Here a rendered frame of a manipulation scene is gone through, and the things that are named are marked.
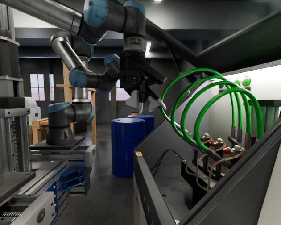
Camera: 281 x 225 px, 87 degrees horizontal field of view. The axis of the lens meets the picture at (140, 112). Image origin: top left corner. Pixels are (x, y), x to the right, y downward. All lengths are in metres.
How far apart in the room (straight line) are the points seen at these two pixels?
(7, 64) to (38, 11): 0.29
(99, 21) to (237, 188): 0.56
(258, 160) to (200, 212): 0.19
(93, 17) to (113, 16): 0.06
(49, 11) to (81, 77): 0.23
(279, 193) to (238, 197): 0.09
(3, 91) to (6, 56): 0.14
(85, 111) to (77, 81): 0.37
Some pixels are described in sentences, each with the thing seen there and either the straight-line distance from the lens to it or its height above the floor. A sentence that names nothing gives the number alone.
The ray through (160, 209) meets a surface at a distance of 0.55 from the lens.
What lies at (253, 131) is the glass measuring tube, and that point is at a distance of 0.86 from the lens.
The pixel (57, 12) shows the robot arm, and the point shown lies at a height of 1.55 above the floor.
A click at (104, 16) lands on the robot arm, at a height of 1.52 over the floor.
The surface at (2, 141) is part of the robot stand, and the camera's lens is 0.80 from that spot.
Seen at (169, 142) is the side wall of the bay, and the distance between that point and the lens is 1.06.
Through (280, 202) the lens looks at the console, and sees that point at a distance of 0.49.
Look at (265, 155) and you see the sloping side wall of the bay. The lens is 0.47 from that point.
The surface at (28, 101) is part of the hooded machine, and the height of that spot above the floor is 1.20.
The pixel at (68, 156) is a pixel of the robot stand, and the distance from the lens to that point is 0.97.
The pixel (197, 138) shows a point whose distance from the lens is 0.47.
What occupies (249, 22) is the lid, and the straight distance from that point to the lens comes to 0.77.
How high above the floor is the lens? 1.29
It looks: 5 degrees down
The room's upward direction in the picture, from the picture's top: straight up
